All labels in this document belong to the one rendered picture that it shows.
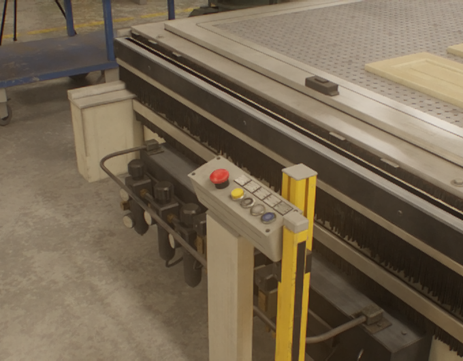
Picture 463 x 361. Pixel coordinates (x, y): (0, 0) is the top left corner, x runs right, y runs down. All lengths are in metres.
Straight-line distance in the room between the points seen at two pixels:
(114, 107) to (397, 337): 1.49
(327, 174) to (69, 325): 1.16
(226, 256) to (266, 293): 0.39
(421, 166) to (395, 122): 0.20
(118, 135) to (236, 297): 1.40
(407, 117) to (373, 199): 0.30
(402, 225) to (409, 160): 0.17
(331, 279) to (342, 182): 0.26
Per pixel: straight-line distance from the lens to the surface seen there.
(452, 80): 2.04
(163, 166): 2.29
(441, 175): 1.55
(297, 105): 1.88
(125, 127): 2.66
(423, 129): 1.71
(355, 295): 1.69
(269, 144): 1.86
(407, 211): 1.51
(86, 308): 2.50
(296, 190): 1.21
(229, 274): 1.37
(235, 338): 1.46
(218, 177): 1.29
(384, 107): 1.83
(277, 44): 2.37
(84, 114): 2.57
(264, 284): 1.69
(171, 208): 2.19
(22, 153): 3.75
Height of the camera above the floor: 1.52
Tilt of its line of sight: 27 degrees down
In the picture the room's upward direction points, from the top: straight up
